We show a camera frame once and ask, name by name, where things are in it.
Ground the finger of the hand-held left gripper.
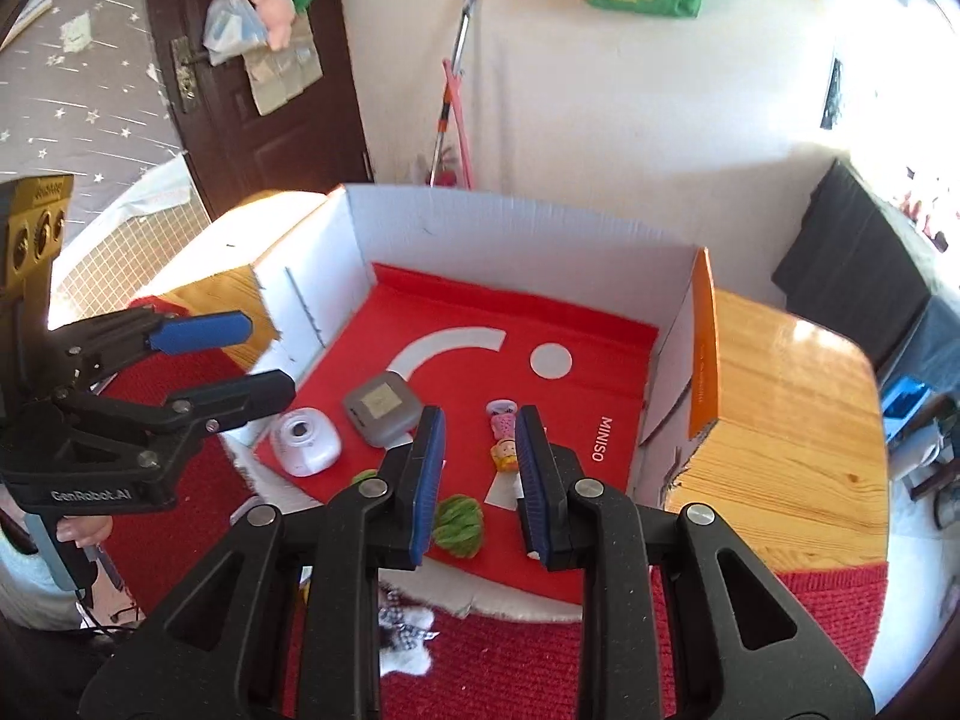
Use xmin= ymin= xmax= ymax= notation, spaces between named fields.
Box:
xmin=46 ymin=310 xmax=254 ymax=391
xmin=30 ymin=369 xmax=299 ymax=460

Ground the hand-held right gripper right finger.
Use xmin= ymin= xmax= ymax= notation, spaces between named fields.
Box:
xmin=514 ymin=403 xmax=878 ymax=720

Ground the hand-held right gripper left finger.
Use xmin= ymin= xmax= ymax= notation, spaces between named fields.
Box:
xmin=79 ymin=405 xmax=447 ymax=720

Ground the small doll figurine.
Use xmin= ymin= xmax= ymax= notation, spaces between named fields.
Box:
xmin=485 ymin=399 xmax=521 ymax=475

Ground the white round device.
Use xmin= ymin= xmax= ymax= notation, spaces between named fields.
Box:
xmin=270 ymin=406 xmax=343 ymax=478

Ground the grey square case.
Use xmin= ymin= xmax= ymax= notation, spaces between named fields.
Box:
xmin=342 ymin=371 xmax=418 ymax=445

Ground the white fluffy star plush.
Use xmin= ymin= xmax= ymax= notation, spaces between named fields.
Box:
xmin=377 ymin=581 xmax=437 ymax=680

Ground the red and white cardboard box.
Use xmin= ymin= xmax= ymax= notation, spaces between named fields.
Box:
xmin=221 ymin=182 xmax=725 ymax=623

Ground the person's left hand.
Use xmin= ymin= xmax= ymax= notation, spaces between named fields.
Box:
xmin=56 ymin=514 xmax=113 ymax=550

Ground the white plastic sheet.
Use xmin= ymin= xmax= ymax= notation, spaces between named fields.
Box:
xmin=97 ymin=157 xmax=197 ymax=220

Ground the red knitted mat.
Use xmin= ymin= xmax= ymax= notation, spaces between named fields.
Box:
xmin=97 ymin=292 xmax=890 ymax=720

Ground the clear plastic bag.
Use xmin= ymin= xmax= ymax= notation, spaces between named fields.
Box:
xmin=202 ymin=0 xmax=269 ymax=67

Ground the peach plush toy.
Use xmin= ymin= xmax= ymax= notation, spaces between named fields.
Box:
xmin=251 ymin=0 xmax=297 ymax=50

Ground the blue plastic stool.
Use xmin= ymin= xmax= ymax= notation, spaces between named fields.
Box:
xmin=881 ymin=381 xmax=935 ymax=421

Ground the side table with dark cloth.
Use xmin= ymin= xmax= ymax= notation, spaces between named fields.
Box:
xmin=772 ymin=157 xmax=960 ymax=406

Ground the brass door handle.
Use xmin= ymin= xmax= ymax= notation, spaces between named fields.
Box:
xmin=170 ymin=36 xmax=207 ymax=115

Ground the pink broom handle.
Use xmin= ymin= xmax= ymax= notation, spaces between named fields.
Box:
xmin=441 ymin=58 xmax=475 ymax=190

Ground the red handled mop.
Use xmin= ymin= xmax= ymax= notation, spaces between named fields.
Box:
xmin=424 ymin=0 xmax=481 ymax=188

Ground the frameless wall mirror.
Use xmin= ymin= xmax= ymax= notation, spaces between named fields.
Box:
xmin=820 ymin=15 xmax=901 ymax=136

